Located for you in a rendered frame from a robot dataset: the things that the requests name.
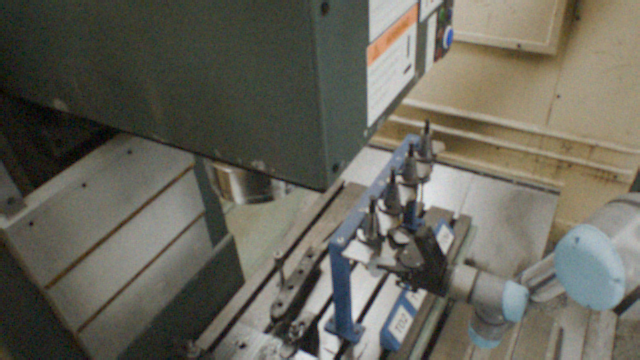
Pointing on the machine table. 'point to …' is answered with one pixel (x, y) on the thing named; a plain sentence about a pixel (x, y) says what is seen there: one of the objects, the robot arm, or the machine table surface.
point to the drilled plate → (260, 344)
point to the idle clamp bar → (281, 310)
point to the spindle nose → (244, 185)
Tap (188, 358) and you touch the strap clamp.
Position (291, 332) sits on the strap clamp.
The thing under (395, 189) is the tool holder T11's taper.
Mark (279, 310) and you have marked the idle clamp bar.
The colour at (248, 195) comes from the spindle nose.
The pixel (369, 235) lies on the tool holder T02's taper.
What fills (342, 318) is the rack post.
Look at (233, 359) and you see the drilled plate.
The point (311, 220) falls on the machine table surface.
